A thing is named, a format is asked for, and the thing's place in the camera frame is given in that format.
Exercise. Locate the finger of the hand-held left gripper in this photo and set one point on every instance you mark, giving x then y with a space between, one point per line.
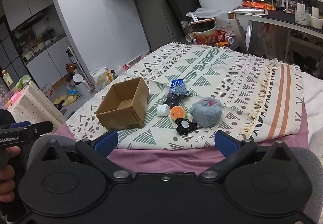
44 128

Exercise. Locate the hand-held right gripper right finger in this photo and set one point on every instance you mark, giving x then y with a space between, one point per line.
225 144

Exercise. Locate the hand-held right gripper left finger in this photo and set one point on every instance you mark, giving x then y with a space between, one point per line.
107 142

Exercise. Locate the brown cardboard box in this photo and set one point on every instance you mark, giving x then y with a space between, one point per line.
121 110

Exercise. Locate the grey fluffy plush pouch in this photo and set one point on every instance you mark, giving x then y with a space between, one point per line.
207 113

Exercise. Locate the black and white plush toy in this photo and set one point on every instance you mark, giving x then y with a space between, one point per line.
185 126

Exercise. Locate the orange burger squishy toy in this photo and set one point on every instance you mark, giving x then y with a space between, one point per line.
178 113

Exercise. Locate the white soft squishy toy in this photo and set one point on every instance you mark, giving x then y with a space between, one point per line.
162 110

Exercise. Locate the clear bag of dark items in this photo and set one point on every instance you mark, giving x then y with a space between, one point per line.
174 100

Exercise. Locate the blue tissue packet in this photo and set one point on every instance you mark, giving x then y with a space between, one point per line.
178 83

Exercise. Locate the person's left hand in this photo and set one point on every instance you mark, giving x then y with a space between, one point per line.
7 181

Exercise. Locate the small table with dotted cloth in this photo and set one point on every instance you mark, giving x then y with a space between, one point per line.
32 108

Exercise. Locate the yellow slippers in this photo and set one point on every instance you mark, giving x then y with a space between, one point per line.
67 100

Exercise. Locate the red and white container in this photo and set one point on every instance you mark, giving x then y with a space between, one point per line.
48 90

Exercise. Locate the pink bedsheet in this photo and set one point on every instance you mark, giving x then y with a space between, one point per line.
151 161

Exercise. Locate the yellow and white rice bag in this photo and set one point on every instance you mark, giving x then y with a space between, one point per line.
101 79

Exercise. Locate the white bag with red print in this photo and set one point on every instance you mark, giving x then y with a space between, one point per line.
123 68

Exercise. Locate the cream patterned fringed blanket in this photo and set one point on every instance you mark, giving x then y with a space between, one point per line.
227 67

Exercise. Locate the grey fabric chair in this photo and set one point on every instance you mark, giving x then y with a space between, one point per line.
304 163

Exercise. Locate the kitchen cabinet unit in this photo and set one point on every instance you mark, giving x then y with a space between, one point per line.
43 37

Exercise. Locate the white duvet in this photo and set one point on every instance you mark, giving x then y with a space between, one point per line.
314 103

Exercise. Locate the red plastic basket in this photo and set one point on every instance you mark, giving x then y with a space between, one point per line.
214 37

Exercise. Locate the printed cloth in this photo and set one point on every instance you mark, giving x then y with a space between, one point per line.
270 39

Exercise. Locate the cream bowl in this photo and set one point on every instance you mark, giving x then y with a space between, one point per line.
207 31

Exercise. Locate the dotted white cloth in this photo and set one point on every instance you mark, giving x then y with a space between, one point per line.
231 27

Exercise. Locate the white desk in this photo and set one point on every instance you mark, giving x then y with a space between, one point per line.
242 19

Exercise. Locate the clear plastic bag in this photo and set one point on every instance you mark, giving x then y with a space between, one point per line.
207 12

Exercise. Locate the black desk mat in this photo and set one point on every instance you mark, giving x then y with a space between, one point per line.
292 19

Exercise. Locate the red flat packet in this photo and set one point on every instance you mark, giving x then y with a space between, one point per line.
257 5

